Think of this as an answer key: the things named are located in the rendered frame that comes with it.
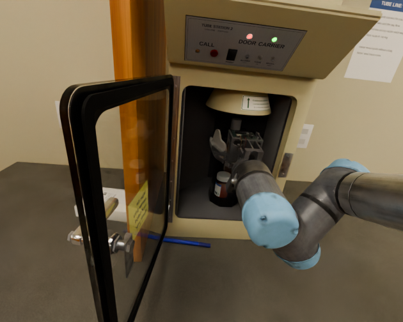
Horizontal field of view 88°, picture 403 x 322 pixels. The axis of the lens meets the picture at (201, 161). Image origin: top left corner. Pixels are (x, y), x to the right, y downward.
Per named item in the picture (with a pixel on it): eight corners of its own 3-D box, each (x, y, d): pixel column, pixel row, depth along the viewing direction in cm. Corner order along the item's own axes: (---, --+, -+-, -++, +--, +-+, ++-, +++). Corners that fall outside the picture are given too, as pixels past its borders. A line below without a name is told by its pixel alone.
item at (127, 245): (136, 264, 29) (135, 233, 26) (130, 279, 27) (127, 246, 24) (123, 262, 29) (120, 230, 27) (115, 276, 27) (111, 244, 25)
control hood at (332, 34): (167, 62, 42) (169, 1, 38) (319, 78, 45) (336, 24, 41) (159, 61, 32) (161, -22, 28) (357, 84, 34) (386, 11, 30)
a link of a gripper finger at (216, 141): (213, 122, 58) (234, 135, 52) (210, 141, 61) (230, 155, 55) (204, 123, 57) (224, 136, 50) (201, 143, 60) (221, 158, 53)
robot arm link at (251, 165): (269, 203, 41) (228, 200, 41) (262, 188, 45) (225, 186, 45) (280, 171, 38) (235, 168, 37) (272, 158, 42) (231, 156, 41)
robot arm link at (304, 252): (345, 237, 38) (323, 201, 33) (304, 283, 37) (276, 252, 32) (309, 216, 45) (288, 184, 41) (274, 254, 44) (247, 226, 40)
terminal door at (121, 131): (167, 227, 58) (173, 73, 42) (112, 371, 31) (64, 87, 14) (164, 227, 58) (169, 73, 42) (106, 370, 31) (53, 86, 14)
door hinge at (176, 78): (163, 222, 60) (168, 75, 43) (172, 222, 60) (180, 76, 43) (162, 225, 58) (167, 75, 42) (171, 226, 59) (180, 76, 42)
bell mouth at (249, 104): (203, 99, 64) (205, 80, 62) (260, 105, 65) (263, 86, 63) (207, 111, 48) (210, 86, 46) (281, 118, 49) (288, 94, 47)
